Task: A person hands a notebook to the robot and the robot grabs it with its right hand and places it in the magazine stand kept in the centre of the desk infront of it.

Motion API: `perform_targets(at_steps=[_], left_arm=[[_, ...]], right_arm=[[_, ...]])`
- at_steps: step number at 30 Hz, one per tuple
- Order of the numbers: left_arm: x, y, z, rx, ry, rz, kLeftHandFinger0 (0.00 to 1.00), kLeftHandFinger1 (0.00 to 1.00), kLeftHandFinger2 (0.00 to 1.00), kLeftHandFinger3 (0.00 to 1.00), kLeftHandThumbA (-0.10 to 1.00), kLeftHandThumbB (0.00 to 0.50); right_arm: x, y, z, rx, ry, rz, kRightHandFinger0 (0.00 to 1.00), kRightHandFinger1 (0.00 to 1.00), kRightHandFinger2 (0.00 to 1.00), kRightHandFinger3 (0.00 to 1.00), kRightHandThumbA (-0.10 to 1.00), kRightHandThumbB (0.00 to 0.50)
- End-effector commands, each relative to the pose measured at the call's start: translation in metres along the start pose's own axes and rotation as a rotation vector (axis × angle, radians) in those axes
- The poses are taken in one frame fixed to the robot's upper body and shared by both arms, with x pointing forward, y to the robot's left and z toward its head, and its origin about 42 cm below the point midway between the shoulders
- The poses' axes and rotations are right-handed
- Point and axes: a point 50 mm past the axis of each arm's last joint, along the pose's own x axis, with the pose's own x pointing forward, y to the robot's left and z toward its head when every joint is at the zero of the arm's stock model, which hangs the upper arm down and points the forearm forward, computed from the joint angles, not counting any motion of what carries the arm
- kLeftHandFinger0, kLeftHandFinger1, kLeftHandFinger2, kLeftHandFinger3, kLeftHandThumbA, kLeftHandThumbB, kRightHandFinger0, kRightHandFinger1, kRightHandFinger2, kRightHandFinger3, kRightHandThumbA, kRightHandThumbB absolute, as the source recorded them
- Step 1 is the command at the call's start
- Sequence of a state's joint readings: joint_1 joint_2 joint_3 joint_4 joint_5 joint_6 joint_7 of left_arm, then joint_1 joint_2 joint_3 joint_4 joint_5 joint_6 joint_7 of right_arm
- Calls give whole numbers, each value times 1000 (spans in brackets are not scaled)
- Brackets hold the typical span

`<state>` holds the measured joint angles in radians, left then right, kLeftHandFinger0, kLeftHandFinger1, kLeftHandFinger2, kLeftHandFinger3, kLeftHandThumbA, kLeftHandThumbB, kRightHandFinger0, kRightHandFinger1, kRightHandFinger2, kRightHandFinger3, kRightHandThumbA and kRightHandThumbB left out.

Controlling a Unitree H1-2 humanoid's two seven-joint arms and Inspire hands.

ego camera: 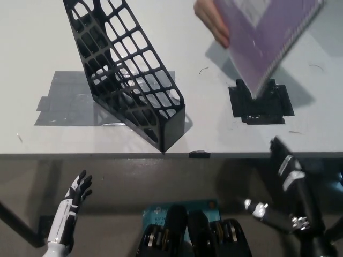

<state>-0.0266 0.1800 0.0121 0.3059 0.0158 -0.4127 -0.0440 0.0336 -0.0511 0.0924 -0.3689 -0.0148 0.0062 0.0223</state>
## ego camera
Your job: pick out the black table leg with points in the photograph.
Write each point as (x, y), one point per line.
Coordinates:
(18, 222)

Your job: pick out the black lattice magazine stand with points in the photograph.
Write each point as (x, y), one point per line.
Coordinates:
(171, 125)

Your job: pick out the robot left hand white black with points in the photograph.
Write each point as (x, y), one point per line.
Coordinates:
(67, 211)

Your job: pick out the purple spiral notebook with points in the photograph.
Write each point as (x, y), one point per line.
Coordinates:
(249, 48)

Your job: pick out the person's bare hand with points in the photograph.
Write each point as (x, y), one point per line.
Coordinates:
(211, 18)

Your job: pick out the teal printed router box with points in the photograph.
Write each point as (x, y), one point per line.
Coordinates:
(158, 211)

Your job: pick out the black tape patch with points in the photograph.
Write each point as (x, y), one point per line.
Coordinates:
(270, 109)

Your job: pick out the small black tape piece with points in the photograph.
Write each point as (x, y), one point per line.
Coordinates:
(199, 154)

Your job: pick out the large grey tape patch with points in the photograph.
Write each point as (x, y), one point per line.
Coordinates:
(67, 104)

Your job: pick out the black table foot bracket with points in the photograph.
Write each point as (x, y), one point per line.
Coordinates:
(44, 222)

